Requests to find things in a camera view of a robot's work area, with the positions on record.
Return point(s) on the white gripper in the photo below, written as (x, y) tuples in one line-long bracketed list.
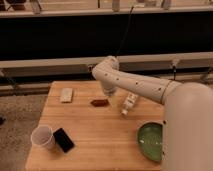
[(109, 91)]

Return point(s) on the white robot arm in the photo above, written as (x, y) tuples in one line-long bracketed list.
[(188, 114)]

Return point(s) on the green ceramic bowl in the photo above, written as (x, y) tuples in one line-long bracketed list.
[(149, 139)]

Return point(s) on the small white plastic bottle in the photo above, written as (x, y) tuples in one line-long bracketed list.
[(129, 103)]

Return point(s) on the white rectangular sponge block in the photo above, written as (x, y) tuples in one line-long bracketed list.
[(66, 95)]

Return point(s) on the black smartphone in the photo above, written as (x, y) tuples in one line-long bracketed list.
[(63, 140)]

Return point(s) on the white paper cup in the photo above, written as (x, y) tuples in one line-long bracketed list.
[(42, 136)]

